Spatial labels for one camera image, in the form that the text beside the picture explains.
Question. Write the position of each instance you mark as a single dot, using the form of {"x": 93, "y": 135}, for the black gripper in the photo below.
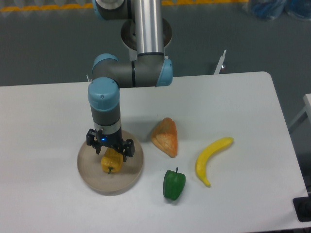
{"x": 97, "y": 139}

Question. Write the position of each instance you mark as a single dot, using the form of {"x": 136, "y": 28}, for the yellow bell pepper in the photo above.
{"x": 111, "y": 161}

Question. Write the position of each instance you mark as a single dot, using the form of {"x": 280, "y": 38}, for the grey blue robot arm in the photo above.
{"x": 109, "y": 75}

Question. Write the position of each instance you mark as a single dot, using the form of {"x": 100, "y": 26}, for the beige round plate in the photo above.
{"x": 91, "y": 172}

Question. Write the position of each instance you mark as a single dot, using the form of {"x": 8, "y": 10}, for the orange pepper slice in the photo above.
{"x": 164, "y": 137}

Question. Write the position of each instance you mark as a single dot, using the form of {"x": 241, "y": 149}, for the green bell pepper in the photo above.
{"x": 173, "y": 184}

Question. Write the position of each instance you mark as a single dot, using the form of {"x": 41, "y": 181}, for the yellow banana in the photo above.
{"x": 203, "y": 158}

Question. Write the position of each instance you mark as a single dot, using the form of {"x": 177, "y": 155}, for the black device at table edge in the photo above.
{"x": 302, "y": 206}

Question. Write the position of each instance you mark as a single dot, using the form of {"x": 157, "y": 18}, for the blue plastic bag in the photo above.
{"x": 272, "y": 9}

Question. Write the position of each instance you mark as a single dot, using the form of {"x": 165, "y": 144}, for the white frame leg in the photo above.
{"x": 220, "y": 64}

